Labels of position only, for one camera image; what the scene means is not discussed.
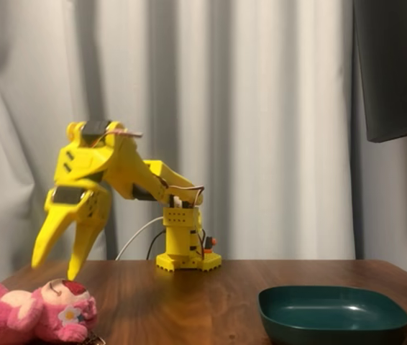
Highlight black power cable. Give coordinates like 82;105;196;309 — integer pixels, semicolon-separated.
145;229;167;262

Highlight white power cable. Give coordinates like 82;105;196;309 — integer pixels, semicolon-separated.
114;215;165;262

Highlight pink strawberry plush bear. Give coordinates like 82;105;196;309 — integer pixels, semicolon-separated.
0;278;106;345

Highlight grey white curtain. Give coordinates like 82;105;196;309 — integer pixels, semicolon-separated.
0;0;407;301

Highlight black hanging panel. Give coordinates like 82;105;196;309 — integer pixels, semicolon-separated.
352;0;407;144

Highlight small black orange connector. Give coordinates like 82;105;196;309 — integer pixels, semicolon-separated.
203;234;219;255

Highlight red white servo wire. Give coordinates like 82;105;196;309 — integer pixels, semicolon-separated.
97;128;144;148
155;183;206;210

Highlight dark green square bin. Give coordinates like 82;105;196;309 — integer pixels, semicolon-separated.
257;285;407;345

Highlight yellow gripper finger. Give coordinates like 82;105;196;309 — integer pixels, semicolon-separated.
32;205;84;269
67;222;105;282

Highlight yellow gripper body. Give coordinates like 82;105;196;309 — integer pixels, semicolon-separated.
44;182;111;227

